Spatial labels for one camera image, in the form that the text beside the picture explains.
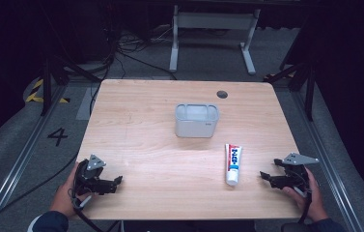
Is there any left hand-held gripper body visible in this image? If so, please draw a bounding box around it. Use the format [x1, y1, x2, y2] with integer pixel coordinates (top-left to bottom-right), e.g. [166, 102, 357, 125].
[72, 154, 114, 196]

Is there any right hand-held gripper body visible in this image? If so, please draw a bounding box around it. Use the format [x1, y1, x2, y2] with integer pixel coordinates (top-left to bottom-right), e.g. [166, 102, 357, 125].
[271, 152, 320, 193]

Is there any white toothpaste tube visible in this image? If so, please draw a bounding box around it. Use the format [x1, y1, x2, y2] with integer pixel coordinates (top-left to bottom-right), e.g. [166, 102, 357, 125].
[224, 143, 243, 187]

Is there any grey plastic holder box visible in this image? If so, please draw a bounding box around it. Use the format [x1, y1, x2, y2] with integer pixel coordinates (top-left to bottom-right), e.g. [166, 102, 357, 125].
[174, 102, 220, 139]

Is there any person's left hand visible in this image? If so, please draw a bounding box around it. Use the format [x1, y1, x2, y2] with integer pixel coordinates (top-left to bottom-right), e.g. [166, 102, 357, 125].
[49, 161, 93, 219]

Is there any person's right hand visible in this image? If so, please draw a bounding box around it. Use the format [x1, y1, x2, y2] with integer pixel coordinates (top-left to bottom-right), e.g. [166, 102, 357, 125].
[282, 166, 329, 223]

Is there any black metal stand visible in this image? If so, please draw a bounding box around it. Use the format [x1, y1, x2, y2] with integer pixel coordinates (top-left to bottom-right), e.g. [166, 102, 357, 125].
[39, 57, 102, 117]
[263, 60, 317, 122]

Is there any grey floor plate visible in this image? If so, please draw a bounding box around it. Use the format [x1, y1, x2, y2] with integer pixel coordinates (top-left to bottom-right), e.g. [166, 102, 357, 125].
[75, 86, 99, 122]

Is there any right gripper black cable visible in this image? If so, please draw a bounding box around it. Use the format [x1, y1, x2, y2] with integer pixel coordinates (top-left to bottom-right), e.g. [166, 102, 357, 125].
[297, 188, 313, 225]

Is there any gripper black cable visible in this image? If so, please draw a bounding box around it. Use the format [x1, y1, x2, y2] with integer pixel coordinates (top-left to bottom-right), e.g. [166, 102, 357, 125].
[70, 194, 108, 232]
[297, 188, 313, 225]

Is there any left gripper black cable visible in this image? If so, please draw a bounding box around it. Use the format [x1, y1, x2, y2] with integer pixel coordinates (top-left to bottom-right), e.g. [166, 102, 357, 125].
[70, 194, 108, 232]

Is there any grey floor rail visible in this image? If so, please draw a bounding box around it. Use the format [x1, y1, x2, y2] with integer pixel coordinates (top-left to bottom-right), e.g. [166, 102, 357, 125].
[290, 90, 364, 232]
[0, 84, 71, 232]

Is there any long black floor cable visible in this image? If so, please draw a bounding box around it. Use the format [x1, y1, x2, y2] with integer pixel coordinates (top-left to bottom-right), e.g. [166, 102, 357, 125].
[0, 154, 79, 232]

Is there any bundle of floor cables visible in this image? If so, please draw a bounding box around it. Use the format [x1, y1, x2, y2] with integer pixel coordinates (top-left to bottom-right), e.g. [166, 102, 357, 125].
[104, 27, 178, 81]

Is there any grey metal desk frame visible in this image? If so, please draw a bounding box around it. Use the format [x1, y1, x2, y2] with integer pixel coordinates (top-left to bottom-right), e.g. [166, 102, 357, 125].
[168, 4, 262, 76]

